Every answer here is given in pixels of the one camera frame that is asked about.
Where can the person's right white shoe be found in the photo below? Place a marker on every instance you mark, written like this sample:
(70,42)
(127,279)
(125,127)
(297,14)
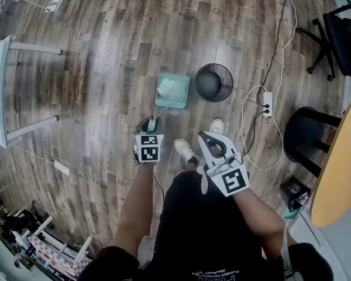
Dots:
(216,126)

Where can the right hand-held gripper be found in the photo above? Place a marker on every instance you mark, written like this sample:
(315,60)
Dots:
(232,180)

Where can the person's white shoe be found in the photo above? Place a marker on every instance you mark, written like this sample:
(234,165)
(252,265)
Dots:
(216,126)
(185,151)

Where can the yellow round table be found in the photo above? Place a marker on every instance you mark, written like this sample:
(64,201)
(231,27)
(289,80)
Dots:
(342,171)

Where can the person's right forearm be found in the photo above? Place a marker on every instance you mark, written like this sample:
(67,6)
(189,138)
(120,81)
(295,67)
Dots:
(260,221)

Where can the person's left forearm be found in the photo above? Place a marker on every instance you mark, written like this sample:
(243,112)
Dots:
(134,203)

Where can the white power strip with plugs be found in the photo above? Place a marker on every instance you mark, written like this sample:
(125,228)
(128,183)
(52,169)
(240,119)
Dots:
(267,102)

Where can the white paper scraps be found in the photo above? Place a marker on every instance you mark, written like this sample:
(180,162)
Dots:
(170,88)

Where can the person's black shirt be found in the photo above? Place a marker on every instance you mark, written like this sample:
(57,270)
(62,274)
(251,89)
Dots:
(207,230)

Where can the plain white power strip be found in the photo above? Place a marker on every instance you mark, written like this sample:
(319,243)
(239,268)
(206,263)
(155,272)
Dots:
(62,167)

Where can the person's left white shoe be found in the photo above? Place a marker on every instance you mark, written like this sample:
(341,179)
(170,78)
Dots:
(185,151)

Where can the black round stool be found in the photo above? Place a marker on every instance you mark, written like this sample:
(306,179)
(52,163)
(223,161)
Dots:
(299,133)

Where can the black cardboard box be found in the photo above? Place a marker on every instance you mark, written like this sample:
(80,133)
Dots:
(295,193)

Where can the white floor stand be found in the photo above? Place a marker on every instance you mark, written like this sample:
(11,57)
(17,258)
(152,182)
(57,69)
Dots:
(56,4)

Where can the black mesh waste bin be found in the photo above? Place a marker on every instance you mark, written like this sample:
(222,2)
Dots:
(213,82)

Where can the teal dustpan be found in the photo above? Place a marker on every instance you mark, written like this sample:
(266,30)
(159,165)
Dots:
(175,102)

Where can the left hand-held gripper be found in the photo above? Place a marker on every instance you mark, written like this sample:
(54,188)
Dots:
(149,151)

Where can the black office chair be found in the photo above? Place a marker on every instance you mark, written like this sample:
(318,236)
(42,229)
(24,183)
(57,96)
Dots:
(343,45)

